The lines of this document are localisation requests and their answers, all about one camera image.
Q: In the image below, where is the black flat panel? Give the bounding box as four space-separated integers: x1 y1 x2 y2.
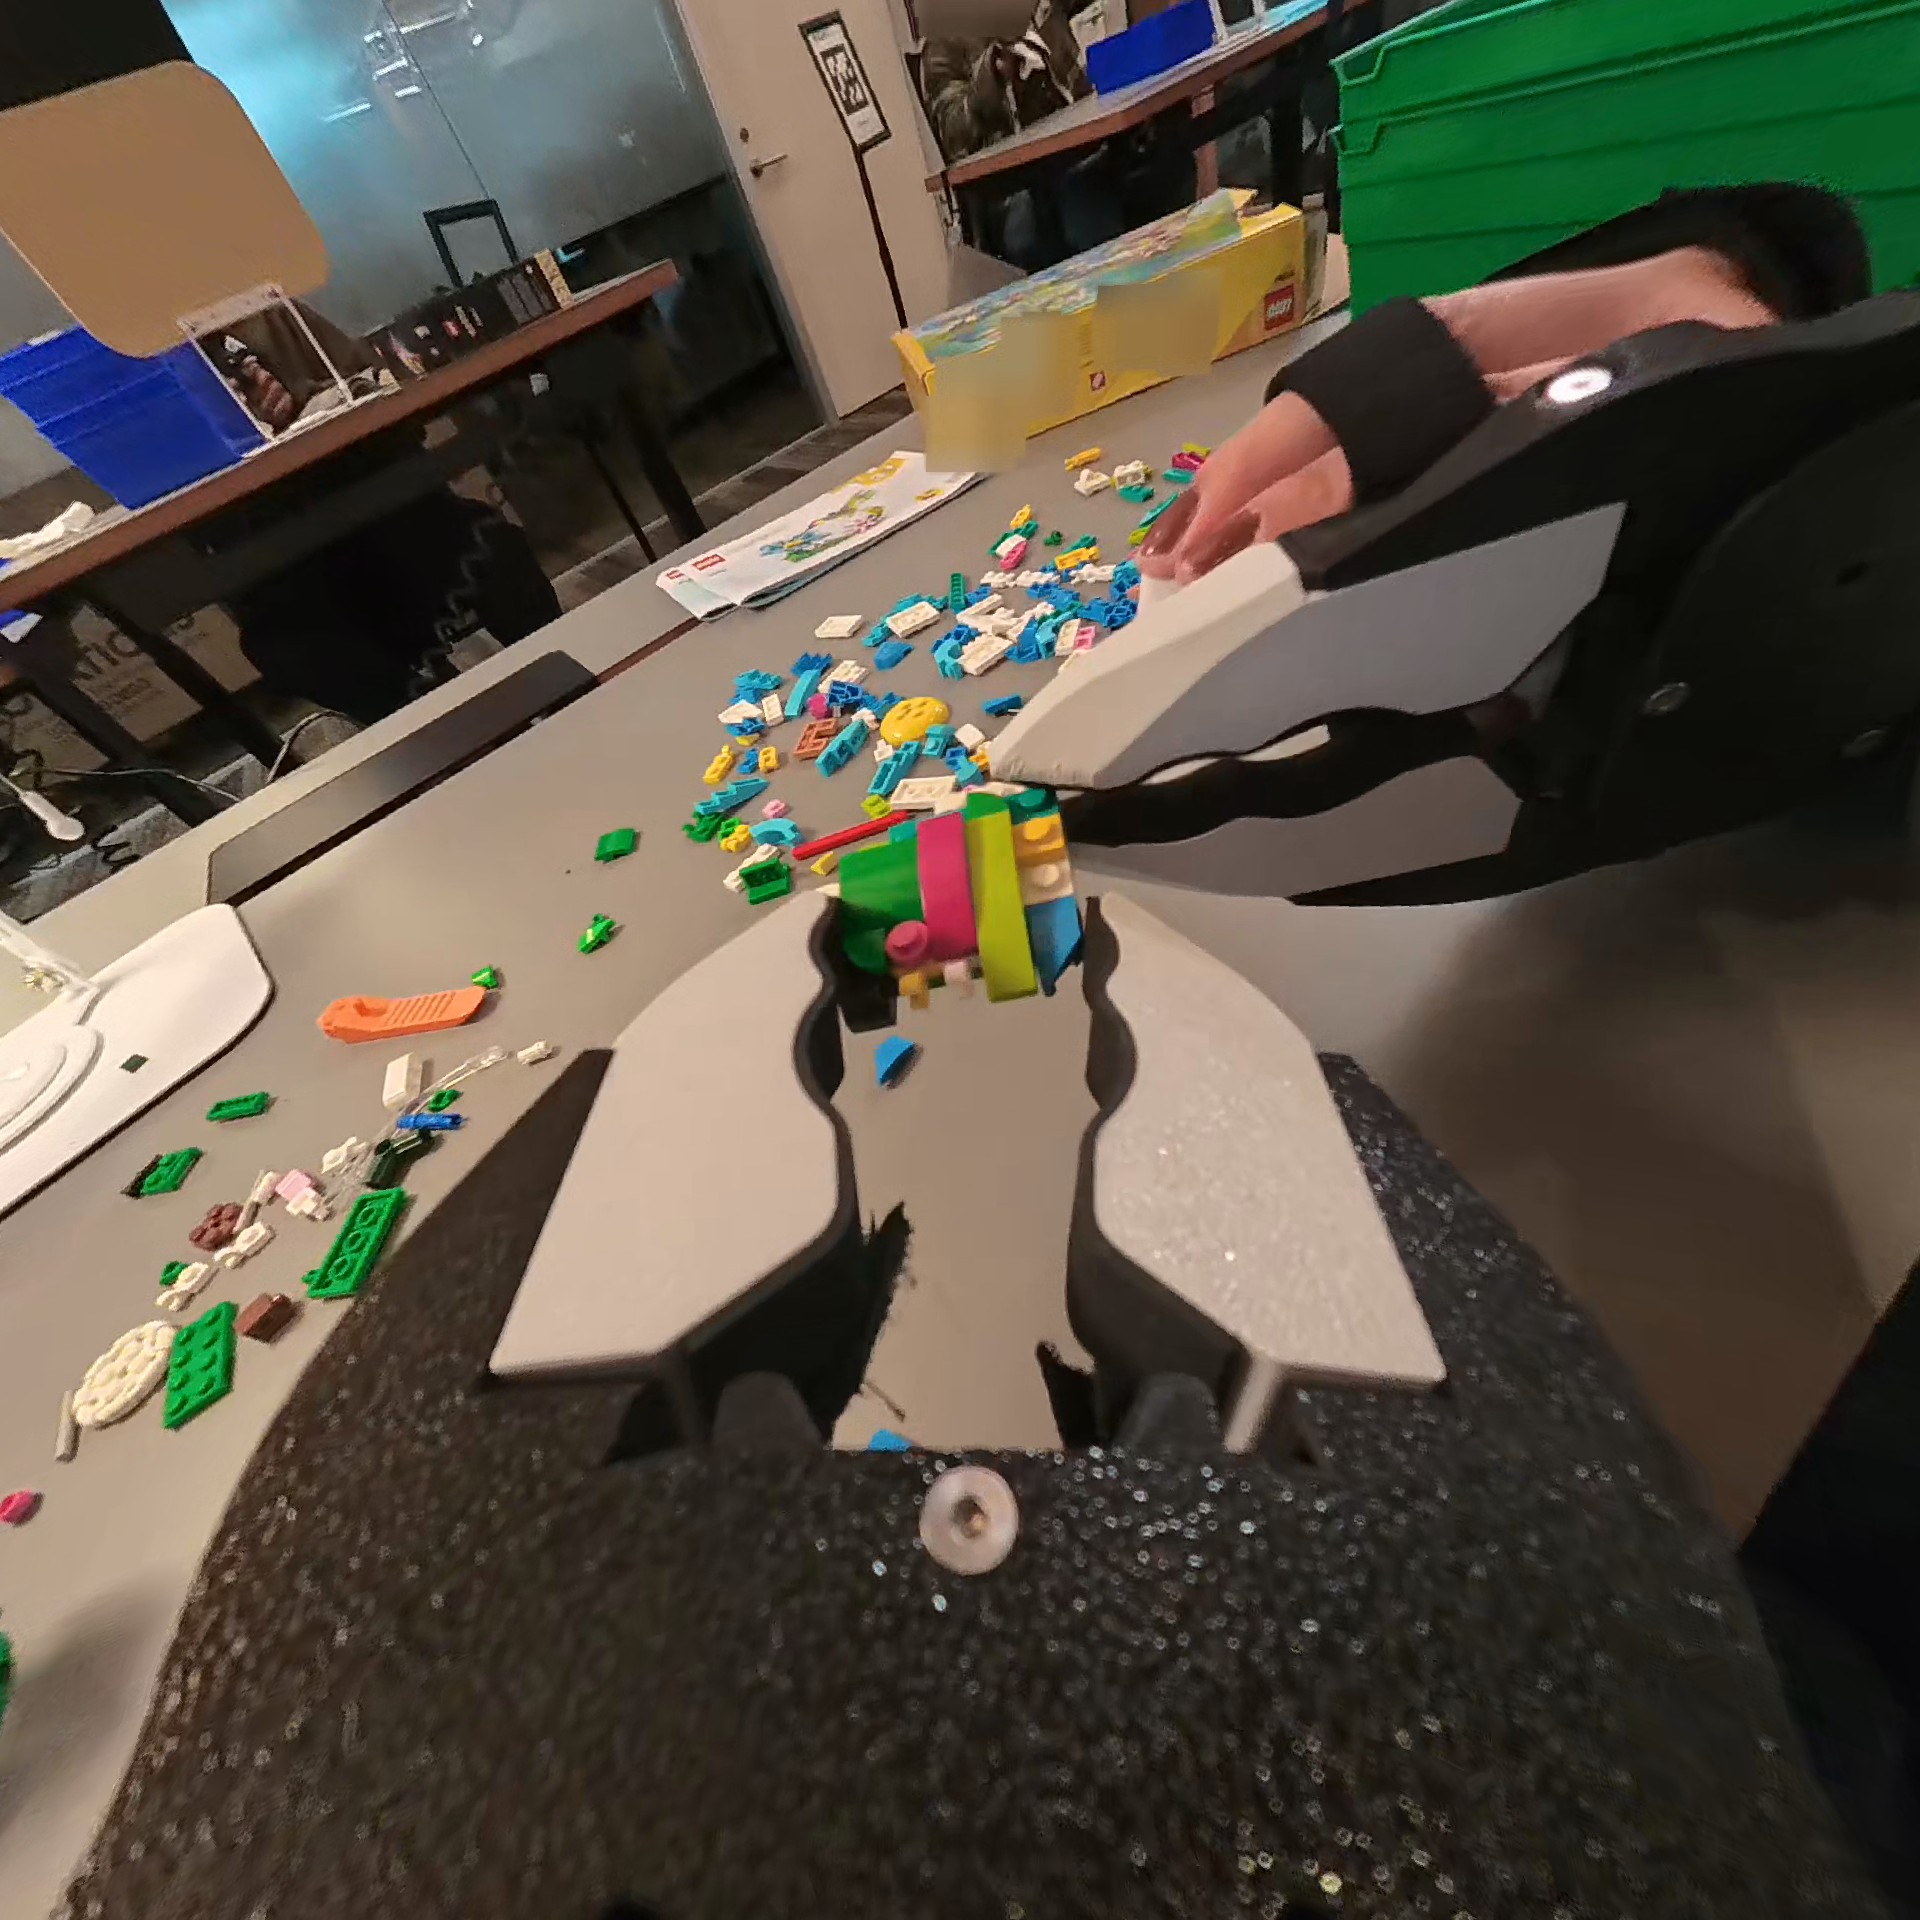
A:
209 649 602 904

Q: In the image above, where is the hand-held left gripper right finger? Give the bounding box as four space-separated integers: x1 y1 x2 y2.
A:
1057 892 1450 1456

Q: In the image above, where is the yellow toy brick box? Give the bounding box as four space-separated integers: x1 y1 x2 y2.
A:
891 191 1329 452

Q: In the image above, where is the wood-edged side table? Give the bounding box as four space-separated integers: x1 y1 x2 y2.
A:
0 257 707 840

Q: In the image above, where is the clear acrylic display box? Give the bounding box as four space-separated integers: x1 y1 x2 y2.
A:
175 286 362 442

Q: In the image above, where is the small blue storage bin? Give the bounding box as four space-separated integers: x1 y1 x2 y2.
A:
1084 0 1225 96

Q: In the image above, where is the person's right forearm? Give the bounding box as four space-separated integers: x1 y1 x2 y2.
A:
1485 180 1870 325

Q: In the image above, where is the white door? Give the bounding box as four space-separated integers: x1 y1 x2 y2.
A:
675 0 962 424

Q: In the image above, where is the black equipment case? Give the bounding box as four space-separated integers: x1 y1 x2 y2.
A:
387 250 579 361

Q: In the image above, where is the white round brick plate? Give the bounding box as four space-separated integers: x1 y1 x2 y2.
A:
71 1319 179 1426

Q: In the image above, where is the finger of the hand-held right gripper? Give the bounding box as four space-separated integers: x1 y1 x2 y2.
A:
987 506 1631 797
1057 749 1532 910

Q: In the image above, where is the green plastic crates stack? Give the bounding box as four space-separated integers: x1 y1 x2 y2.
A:
1332 0 1920 318

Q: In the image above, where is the colourful assembled brick model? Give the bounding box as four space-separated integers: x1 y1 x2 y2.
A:
790 794 1089 1037

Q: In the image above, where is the dark wooden table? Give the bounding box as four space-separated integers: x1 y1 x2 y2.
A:
945 0 1354 249

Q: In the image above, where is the pile of loose toy bricks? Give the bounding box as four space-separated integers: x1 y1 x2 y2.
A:
681 433 1215 910

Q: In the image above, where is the person's dark clothing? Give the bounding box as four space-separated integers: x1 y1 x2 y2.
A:
1732 1246 1920 1920

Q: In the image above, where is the person's right hand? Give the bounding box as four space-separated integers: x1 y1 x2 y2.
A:
1132 240 1795 589

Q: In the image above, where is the wide green brick plate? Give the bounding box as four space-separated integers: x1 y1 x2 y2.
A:
163 1301 243 1431

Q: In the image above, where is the long green brick plate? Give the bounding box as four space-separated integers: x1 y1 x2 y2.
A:
303 1184 409 1301

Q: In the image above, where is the closed instruction booklet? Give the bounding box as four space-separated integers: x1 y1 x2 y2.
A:
657 449 986 620

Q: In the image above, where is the orange brick separator tool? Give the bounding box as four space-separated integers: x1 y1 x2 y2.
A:
315 982 495 1047

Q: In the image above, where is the blue plastic bin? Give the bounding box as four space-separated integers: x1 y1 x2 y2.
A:
0 335 266 512

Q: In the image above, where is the printed tag sign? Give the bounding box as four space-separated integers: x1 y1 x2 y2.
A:
799 10 895 153

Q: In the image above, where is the white book stand brown board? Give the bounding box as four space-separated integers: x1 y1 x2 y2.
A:
0 58 332 1216

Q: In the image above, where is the cardboard box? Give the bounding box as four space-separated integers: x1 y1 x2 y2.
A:
60 607 266 745

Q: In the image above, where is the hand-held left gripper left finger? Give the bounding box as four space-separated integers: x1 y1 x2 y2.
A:
487 892 915 1465

